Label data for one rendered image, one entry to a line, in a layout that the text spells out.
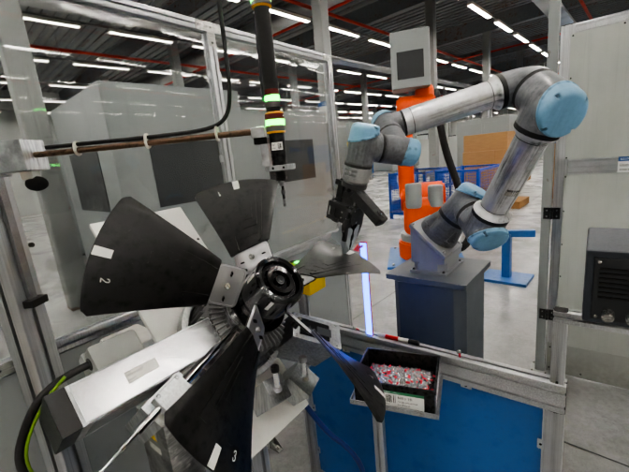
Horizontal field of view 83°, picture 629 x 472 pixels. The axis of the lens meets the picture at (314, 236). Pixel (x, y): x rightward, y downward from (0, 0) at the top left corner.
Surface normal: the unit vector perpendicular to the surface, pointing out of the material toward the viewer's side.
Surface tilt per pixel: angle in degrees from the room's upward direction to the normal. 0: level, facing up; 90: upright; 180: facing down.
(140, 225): 72
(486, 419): 90
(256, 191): 37
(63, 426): 50
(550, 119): 114
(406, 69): 90
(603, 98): 90
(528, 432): 90
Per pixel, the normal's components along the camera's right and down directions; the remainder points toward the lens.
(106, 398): 0.54, -0.58
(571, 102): 0.10, 0.59
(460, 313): 0.08, 0.21
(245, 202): -0.06, -0.59
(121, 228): 0.47, -0.17
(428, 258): -0.65, 0.23
